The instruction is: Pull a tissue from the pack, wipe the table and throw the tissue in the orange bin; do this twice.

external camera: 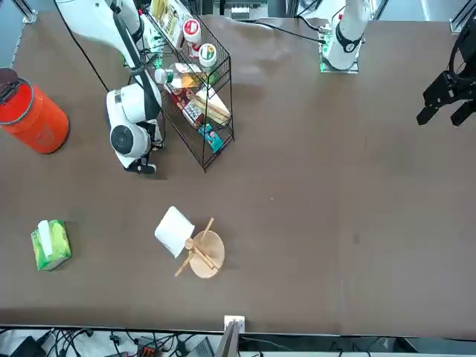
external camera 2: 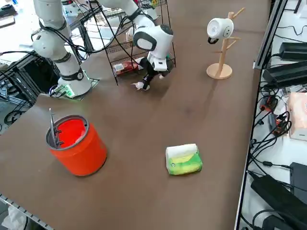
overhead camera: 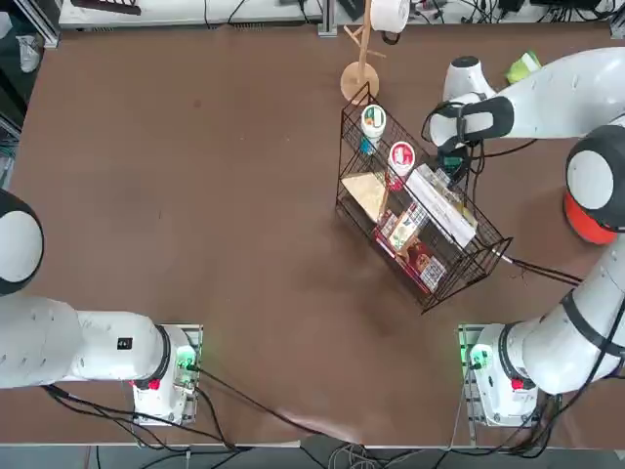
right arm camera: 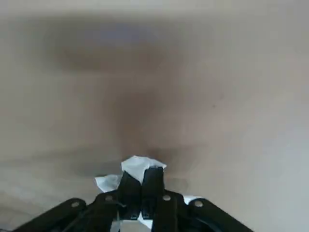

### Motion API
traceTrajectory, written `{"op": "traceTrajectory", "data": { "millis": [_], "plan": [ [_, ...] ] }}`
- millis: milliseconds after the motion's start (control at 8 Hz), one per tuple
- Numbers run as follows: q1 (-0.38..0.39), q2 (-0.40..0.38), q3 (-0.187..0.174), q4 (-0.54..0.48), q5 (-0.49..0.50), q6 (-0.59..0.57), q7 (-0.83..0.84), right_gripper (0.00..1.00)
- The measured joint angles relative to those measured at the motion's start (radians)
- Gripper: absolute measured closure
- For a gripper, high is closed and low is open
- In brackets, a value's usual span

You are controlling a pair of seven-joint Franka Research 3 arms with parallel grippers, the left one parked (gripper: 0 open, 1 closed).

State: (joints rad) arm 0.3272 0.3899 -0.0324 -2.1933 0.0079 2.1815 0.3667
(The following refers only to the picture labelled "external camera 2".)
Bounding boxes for orange round bin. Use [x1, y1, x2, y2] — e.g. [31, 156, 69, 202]
[45, 107, 108, 177]

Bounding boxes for black wire shelf rack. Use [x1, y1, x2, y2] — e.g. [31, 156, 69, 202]
[93, 0, 177, 86]

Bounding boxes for aluminium rail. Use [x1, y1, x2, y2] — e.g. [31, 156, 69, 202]
[252, 0, 288, 70]

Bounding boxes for green tissue pack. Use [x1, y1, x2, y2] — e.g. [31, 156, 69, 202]
[165, 143, 203, 177]

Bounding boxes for red biscuit packet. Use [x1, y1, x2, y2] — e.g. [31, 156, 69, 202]
[113, 61, 140, 76]

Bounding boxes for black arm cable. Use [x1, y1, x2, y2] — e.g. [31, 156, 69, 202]
[43, 0, 144, 65]

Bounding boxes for white tissue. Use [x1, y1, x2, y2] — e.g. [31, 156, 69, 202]
[130, 80, 144, 92]

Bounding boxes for aluminium table edge profile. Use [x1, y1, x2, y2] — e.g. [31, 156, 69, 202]
[0, 193, 54, 230]

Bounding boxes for black aluminium frame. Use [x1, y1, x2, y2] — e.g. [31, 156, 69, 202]
[0, 51, 60, 108]

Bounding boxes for white mug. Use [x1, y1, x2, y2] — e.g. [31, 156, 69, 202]
[206, 17, 235, 45]

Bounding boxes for large black power adapter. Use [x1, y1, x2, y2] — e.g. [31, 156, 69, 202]
[250, 174, 307, 230]

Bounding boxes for pink tissue box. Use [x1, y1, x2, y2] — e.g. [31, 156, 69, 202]
[287, 92, 307, 141]

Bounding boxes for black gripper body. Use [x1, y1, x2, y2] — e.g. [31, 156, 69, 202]
[140, 57, 157, 76]

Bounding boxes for wooden mug tree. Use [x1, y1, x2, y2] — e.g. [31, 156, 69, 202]
[206, 7, 246, 80]

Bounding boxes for red black power plug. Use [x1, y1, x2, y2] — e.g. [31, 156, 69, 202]
[259, 94, 279, 113]
[268, 114, 293, 138]

